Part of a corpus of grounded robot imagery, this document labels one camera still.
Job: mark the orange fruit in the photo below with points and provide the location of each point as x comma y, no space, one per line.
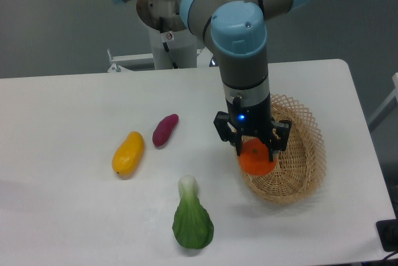
254,158

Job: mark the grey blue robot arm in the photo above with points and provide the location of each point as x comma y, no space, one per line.
234,31

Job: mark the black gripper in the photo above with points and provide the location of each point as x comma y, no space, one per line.
254,121

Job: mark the green bok choy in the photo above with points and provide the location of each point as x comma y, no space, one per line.
192,225

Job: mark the black device at table edge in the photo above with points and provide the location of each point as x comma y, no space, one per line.
387,230

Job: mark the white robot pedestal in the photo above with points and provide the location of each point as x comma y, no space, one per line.
172,44

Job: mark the woven wicker basket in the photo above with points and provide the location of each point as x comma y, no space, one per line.
301,168

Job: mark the yellow mango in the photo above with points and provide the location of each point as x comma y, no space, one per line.
129,154

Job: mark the purple sweet potato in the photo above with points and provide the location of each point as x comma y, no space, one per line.
164,130

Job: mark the white frame at right edge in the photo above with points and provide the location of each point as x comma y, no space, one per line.
385,108

